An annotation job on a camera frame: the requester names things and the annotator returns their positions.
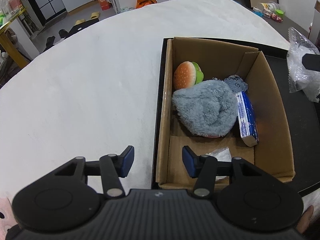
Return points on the white plastic bag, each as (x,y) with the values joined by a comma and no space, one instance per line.
(222,154)

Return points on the blue tissue pack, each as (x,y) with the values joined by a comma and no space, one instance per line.
(246,120)

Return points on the orange bag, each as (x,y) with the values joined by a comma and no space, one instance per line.
(142,3)

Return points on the black tray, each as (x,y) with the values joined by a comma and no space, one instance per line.
(303,119)

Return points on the small grey knitted toy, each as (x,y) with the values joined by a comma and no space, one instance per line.
(236,83)

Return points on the grey fluffy plush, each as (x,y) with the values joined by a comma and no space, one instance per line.
(208,109)

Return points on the burger plush toy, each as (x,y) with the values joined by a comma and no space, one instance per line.
(187,75)

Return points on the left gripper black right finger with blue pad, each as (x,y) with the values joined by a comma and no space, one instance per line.
(205,169)

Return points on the brown cardboard box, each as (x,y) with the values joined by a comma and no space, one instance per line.
(221,58)

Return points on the clutter of toys on bench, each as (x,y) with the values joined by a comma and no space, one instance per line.
(271,10)

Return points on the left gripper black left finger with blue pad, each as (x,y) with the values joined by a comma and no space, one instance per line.
(72,177)

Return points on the clear bag of white filling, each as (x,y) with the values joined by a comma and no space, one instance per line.
(299,77)

